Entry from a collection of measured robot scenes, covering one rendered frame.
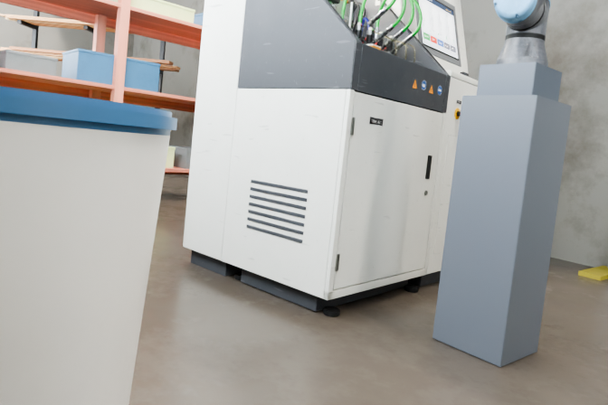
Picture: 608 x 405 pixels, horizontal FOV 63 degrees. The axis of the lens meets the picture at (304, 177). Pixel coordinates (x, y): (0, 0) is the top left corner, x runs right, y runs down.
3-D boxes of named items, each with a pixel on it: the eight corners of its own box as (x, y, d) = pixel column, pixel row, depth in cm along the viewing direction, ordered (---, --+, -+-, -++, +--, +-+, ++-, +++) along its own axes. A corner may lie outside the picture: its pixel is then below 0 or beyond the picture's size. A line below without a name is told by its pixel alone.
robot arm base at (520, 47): (555, 71, 156) (560, 40, 156) (533, 62, 146) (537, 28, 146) (509, 73, 168) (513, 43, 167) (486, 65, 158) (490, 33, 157)
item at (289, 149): (324, 321, 170) (350, 89, 165) (218, 277, 209) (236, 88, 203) (424, 290, 223) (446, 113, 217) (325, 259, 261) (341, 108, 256)
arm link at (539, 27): (549, 41, 158) (555, -3, 157) (541, 30, 147) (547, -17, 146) (509, 42, 165) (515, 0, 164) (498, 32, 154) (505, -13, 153)
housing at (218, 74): (219, 277, 209) (253, -90, 199) (180, 261, 228) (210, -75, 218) (395, 248, 313) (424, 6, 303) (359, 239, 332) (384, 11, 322)
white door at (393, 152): (334, 290, 171) (356, 91, 167) (328, 288, 173) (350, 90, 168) (425, 268, 219) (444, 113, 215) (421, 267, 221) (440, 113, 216)
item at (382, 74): (357, 90, 168) (363, 42, 167) (346, 90, 171) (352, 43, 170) (441, 112, 214) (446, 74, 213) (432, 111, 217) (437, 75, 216)
